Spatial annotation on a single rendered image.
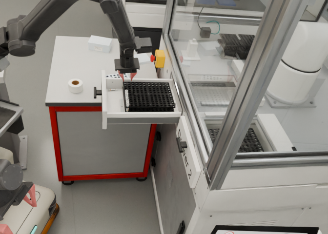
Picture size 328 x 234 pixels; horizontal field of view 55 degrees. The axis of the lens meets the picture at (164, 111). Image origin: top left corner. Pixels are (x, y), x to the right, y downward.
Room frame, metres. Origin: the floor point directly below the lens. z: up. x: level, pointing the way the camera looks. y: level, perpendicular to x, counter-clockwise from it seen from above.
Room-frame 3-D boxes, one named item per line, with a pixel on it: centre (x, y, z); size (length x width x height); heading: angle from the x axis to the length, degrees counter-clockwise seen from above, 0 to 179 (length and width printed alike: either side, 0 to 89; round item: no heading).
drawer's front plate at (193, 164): (0.85, -0.12, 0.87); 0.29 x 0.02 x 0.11; 17
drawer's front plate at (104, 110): (1.06, 0.28, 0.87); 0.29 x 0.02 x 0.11; 17
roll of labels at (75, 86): (1.21, 0.46, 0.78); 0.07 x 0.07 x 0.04
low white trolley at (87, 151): (1.45, 0.38, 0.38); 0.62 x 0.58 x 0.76; 17
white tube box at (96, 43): (1.63, 0.46, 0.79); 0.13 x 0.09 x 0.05; 93
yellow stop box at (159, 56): (1.46, 0.08, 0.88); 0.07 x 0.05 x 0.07; 17
